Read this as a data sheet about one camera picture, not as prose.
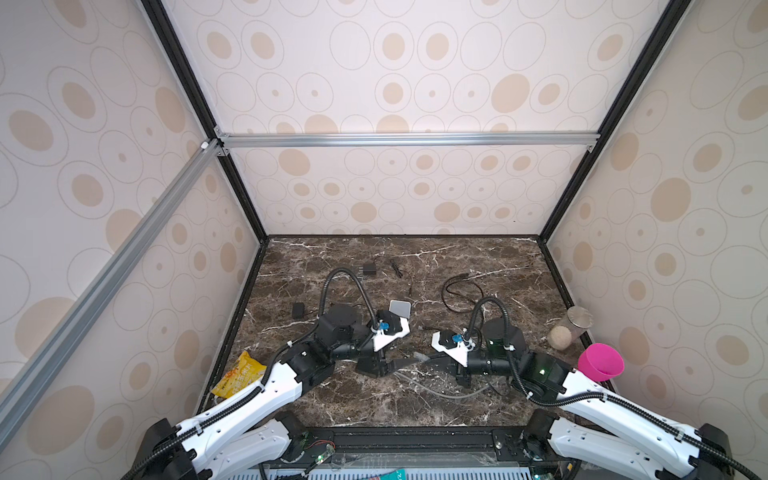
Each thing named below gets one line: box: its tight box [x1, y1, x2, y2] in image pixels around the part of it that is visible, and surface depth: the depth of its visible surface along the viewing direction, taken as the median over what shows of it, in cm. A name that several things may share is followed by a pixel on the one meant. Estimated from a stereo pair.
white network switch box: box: [388, 300, 411, 319], surface depth 100 cm
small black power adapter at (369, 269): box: [363, 263, 377, 275], surface depth 113 cm
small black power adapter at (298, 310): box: [292, 302, 305, 319], surface depth 101 cm
